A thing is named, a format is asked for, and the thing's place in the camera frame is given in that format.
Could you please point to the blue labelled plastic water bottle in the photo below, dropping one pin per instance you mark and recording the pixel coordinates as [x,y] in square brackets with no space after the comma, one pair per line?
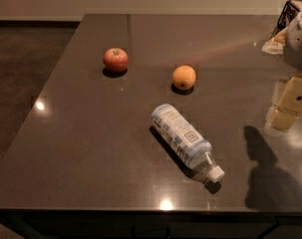
[187,143]

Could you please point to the red apple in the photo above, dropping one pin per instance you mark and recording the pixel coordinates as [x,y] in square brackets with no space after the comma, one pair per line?
[116,60]

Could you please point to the orange fruit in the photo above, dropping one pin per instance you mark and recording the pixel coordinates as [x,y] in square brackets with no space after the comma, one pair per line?
[183,77]

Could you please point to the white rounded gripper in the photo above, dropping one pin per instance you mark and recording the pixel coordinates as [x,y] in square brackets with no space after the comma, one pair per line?
[299,40]

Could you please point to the black wire basket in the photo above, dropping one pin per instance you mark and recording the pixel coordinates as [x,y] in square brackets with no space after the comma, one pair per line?
[288,13]

